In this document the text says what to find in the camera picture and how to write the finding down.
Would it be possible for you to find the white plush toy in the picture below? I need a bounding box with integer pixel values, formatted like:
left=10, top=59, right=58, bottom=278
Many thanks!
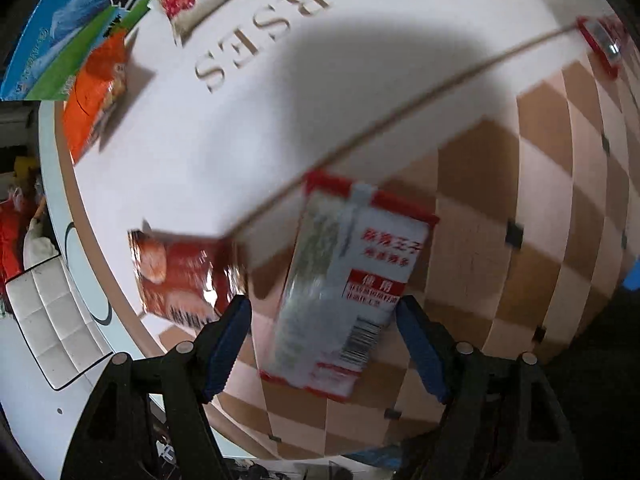
left=22, top=217, right=58, bottom=271

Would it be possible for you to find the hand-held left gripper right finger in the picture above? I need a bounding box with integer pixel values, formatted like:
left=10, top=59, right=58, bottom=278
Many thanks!
left=396, top=295, right=584, bottom=480

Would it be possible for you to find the yellow bag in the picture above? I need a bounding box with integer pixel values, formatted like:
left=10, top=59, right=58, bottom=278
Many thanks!
left=14, top=156, right=41, bottom=181

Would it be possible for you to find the red cloth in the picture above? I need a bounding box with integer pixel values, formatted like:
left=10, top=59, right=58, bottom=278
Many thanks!
left=0, top=205, right=26, bottom=286

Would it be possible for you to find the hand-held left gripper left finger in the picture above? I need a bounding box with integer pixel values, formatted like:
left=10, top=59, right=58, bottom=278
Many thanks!
left=60, top=295, right=253, bottom=480

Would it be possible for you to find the white padded chair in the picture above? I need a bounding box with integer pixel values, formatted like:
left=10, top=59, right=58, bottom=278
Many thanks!
left=5, top=255, right=116, bottom=391

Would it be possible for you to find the cardboard box blue printed outside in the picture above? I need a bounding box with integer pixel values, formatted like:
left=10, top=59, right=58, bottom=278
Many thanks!
left=0, top=0, right=206, bottom=101

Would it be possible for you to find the orange snack packet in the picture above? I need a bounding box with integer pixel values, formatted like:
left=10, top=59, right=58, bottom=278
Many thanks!
left=62, top=30, right=138, bottom=163

